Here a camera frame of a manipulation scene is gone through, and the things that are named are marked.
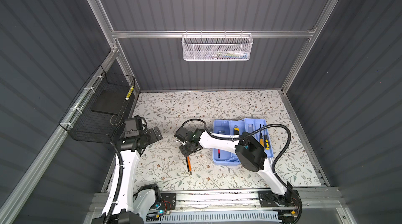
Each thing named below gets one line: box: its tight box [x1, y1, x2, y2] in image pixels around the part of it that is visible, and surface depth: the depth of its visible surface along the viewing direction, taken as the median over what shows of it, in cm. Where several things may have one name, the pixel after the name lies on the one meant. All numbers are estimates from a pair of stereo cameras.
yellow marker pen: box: [125, 84, 134, 100], surface depth 83 cm
